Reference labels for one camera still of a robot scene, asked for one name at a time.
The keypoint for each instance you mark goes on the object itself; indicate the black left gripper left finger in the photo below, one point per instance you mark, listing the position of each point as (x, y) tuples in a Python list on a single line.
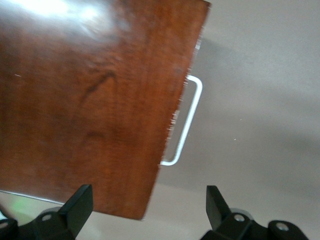
[(75, 215)]

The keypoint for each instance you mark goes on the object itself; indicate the dark wooden drawer cabinet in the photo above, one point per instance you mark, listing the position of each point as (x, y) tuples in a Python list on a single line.
[(87, 100)]

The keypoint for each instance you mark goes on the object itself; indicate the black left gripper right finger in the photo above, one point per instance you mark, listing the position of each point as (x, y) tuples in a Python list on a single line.
[(220, 215)]

